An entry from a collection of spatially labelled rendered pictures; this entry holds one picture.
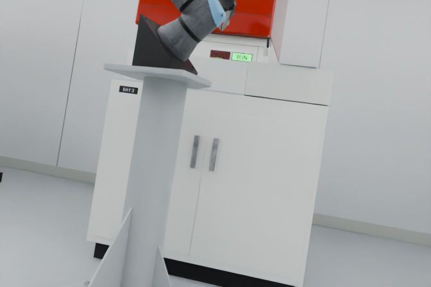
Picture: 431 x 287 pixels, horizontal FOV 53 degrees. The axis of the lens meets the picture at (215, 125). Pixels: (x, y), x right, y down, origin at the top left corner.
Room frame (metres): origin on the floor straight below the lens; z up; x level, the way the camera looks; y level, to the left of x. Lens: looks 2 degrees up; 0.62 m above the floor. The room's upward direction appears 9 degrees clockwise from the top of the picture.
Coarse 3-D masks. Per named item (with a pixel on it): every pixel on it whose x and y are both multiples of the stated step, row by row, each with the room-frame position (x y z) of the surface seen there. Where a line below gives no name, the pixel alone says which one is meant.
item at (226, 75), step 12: (132, 60) 1.92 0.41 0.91; (192, 60) 1.86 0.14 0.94; (204, 60) 1.85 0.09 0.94; (216, 60) 1.84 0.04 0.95; (228, 60) 1.83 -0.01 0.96; (204, 72) 1.85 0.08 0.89; (216, 72) 1.84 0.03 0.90; (228, 72) 1.83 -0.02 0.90; (240, 72) 1.82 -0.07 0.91; (216, 84) 1.84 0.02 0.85; (228, 84) 1.83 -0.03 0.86; (240, 84) 1.81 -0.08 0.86
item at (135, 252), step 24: (120, 72) 1.52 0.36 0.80; (144, 72) 1.42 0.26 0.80; (168, 72) 1.37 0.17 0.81; (144, 96) 1.51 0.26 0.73; (168, 96) 1.49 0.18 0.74; (144, 120) 1.50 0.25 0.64; (168, 120) 1.49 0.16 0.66; (144, 144) 1.49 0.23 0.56; (168, 144) 1.50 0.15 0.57; (144, 168) 1.49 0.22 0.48; (168, 168) 1.51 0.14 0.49; (144, 192) 1.48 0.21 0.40; (168, 192) 1.53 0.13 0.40; (144, 216) 1.49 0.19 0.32; (120, 240) 1.46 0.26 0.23; (144, 240) 1.49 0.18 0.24; (120, 264) 1.47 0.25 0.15; (144, 264) 1.49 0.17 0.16
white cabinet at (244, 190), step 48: (192, 96) 1.86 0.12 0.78; (240, 96) 1.81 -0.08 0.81; (192, 144) 1.85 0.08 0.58; (240, 144) 1.80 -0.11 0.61; (288, 144) 1.76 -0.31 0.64; (96, 192) 1.94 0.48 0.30; (192, 192) 1.84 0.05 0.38; (240, 192) 1.80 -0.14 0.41; (288, 192) 1.76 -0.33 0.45; (96, 240) 1.93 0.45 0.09; (192, 240) 1.83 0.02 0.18; (240, 240) 1.79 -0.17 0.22; (288, 240) 1.75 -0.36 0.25
